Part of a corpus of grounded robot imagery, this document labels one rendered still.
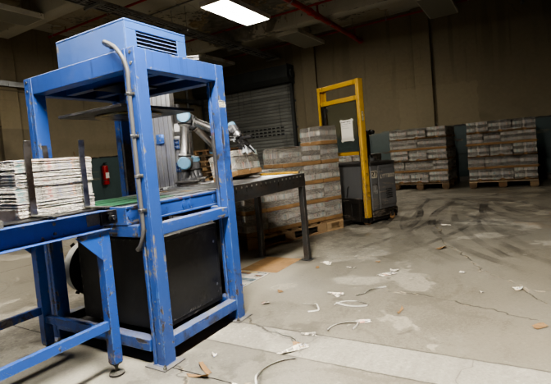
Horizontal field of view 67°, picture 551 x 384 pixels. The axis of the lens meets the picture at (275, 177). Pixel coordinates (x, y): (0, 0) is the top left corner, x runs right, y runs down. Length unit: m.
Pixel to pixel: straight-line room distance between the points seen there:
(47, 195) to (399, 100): 9.61
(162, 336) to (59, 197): 0.82
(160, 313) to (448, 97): 9.38
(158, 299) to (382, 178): 4.01
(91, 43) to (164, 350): 1.65
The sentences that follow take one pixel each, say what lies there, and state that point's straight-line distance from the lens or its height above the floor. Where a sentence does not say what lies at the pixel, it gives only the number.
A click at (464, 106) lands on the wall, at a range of 10.66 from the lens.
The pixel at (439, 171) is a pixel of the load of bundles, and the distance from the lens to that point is 9.08.
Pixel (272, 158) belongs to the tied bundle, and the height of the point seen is 0.95.
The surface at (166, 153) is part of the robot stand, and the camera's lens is 4.15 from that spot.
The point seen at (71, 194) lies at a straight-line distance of 2.22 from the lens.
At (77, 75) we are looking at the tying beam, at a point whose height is 1.48.
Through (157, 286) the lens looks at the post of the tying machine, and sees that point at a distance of 2.13.
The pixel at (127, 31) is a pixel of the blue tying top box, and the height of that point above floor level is 1.68.
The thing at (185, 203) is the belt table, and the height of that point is 0.75.
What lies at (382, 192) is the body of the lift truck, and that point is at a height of 0.38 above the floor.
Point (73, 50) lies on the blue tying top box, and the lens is 2.69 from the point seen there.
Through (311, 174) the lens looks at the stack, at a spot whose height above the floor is 0.72.
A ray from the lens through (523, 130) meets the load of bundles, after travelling 8.91.
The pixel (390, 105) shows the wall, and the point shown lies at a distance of 10.99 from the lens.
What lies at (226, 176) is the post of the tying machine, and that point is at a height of 0.88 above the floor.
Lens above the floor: 0.98
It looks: 3 degrees down
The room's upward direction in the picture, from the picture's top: 5 degrees counter-clockwise
